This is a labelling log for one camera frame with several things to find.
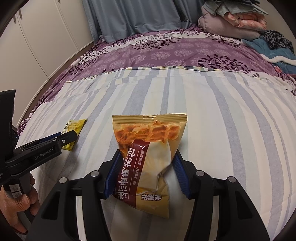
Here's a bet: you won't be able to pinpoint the lilac folded quilt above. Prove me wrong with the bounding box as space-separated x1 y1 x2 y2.
198 6 262 40

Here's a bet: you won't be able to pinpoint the person's left hand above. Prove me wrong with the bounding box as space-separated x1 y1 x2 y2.
0 173 40 229

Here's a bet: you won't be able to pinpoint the grey-green folded clothes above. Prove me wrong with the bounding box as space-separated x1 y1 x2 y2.
203 0 269 15

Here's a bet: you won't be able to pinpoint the small yellow biscuit packet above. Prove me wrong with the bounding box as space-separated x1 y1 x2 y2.
62 119 88 151

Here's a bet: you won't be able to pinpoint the blue curtain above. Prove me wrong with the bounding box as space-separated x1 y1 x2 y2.
82 0 201 43

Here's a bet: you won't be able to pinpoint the blue towel with leopard cloth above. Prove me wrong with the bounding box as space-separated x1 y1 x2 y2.
242 38 296 75

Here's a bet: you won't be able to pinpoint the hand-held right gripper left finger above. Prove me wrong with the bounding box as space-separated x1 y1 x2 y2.
25 149 123 241

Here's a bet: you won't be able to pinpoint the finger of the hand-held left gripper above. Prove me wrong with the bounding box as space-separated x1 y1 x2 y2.
14 130 78 151
30 132 63 145

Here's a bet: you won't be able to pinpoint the white wardrobe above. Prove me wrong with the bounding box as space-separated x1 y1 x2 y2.
0 0 95 93

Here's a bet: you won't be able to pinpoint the beige maroon striped snack packet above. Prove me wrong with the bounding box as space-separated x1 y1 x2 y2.
112 113 188 220

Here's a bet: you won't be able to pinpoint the leopard print cloth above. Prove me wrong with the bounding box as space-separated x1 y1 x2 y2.
260 30 294 50

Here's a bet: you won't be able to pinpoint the purple floral bedsheet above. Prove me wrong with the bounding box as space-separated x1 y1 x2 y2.
17 27 296 135

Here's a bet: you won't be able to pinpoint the pink folded quilt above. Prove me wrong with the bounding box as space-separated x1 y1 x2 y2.
220 11 266 30

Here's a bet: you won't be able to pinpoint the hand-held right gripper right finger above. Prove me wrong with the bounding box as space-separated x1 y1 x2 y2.
172 149 271 241

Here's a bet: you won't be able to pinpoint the striped blanket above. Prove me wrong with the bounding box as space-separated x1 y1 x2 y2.
14 66 296 241

